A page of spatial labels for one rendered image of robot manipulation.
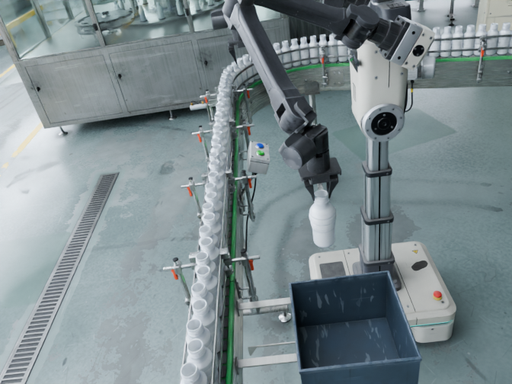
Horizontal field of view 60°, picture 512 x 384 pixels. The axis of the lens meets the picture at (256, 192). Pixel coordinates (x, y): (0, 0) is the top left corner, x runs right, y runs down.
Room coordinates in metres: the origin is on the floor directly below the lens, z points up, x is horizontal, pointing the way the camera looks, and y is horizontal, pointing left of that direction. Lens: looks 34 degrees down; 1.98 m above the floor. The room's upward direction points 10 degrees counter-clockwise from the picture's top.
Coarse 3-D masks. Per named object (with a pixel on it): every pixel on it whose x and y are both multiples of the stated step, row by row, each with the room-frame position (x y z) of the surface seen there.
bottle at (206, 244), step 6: (204, 240) 1.01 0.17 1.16; (210, 240) 1.00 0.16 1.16; (204, 246) 0.98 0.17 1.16; (210, 246) 0.98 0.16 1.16; (210, 252) 0.98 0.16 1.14; (216, 252) 0.98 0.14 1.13; (210, 258) 0.97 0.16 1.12; (216, 258) 0.97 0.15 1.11; (216, 264) 0.97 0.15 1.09; (222, 264) 0.99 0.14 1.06; (222, 270) 0.98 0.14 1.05; (222, 276) 0.97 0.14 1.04; (222, 282) 0.97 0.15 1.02
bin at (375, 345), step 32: (320, 288) 0.97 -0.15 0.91; (352, 288) 0.96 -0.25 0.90; (384, 288) 0.95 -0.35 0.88; (320, 320) 0.97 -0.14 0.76; (352, 320) 0.96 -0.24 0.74; (384, 320) 0.94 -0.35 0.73; (320, 352) 0.87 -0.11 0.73; (352, 352) 0.85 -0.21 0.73; (384, 352) 0.83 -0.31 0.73; (416, 352) 0.67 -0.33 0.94
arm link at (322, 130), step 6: (312, 126) 0.94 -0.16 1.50; (318, 126) 0.93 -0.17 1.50; (324, 126) 0.94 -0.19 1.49; (306, 132) 0.92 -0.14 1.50; (312, 132) 0.91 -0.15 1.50; (318, 132) 0.91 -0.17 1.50; (324, 132) 0.91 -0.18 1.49; (312, 138) 0.89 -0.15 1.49; (318, 138) 0.90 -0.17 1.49; (324, 138) 0.90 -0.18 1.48; (318, 144) 0.90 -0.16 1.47; (324, 144) 0.90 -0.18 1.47; (318, 150) 0.90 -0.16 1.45; (324, 150) 0.90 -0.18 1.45
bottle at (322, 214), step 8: (320, 192) 0.94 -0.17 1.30; (320, 200) 0.91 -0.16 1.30; (328, 200) 0.92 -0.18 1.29; (312, 208) 0.93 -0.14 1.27; (320, 208) 0.91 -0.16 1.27; (328, 208) 0.91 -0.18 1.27; (312, 216) 0.91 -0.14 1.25; (320, 216) 0.90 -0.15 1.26; (328, 216) 0.90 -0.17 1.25; (312, 224) 0.92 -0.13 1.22; (320, 224) 0.90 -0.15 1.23; (328, 224) 0.89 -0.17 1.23; (312, 232) 0.93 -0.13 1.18; (320, 232) 0.90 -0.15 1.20; (328, 232) 0.90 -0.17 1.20; (320, 240) 0.90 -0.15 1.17; (328, 240) 0.90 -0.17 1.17
